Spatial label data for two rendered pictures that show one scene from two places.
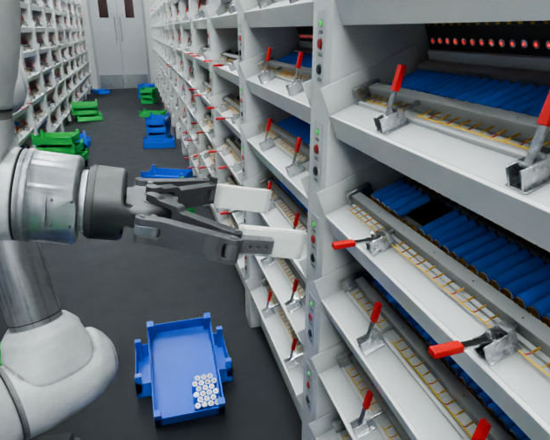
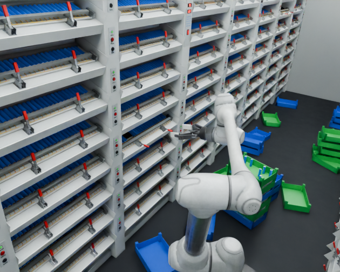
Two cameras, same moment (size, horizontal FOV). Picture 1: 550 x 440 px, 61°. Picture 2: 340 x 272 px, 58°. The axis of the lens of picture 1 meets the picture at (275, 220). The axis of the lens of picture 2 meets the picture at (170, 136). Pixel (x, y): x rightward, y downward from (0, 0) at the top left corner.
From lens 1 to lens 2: 2.15 m
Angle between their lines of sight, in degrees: 112
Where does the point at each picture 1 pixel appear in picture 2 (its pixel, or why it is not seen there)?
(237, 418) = not seen: outside the picture
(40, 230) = not seen: hidden behind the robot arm
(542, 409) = (170, 127)
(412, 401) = (150, 161)
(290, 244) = (184, 126)
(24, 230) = not seen: hidden behind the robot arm
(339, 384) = (126, 202)
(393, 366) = (143, 164)
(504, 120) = (150, 101)
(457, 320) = (157, 133)
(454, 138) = (147, 109)
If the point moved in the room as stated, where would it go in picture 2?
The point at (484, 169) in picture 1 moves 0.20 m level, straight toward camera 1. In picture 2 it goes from (159, 107) to (188, 105)
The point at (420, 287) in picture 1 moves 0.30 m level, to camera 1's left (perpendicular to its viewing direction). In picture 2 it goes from (150, 137) to (182, 157)
